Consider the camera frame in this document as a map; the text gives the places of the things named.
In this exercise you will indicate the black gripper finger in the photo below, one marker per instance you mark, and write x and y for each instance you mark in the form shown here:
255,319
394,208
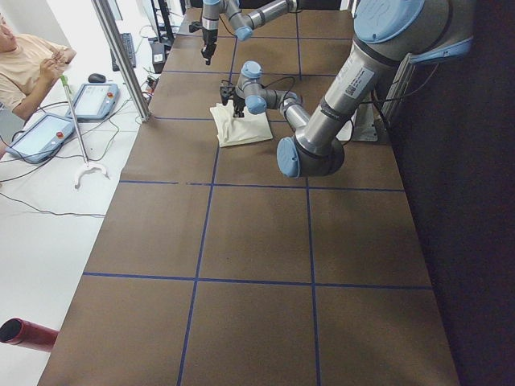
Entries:
207,52
239,111

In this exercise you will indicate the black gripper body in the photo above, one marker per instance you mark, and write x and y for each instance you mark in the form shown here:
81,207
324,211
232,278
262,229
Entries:
238,103
208,39

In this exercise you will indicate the cream long sleeve shirt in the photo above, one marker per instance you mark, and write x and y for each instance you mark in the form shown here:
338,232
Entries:
235,131

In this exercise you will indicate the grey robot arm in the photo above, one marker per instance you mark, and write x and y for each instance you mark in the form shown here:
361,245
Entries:
386,32
242,24

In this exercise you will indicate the black computer mouse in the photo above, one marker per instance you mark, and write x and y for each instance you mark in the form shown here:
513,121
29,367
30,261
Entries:
96,78

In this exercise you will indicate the teach pendant far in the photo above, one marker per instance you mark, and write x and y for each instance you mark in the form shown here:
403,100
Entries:
94,101

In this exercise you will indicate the teach pendant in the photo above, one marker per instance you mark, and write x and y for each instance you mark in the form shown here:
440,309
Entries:
94,101
43,139

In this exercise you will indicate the metal reacher grabber tool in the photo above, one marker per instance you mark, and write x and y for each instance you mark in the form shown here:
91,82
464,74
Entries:
88,166

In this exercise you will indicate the person in beige shirt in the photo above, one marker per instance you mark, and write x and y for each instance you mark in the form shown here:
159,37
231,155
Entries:
30,66

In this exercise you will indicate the teach pendant near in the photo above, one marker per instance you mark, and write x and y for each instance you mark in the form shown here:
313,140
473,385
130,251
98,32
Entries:
43,139

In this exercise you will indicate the red cylinder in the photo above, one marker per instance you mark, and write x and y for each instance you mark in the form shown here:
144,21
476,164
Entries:
22,333

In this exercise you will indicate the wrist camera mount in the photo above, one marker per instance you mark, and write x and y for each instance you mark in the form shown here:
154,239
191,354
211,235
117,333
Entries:
226,91

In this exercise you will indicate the aluminium frame post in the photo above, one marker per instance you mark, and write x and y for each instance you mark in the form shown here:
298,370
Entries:
114,40

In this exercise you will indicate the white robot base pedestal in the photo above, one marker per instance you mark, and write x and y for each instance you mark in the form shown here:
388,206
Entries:
361,127

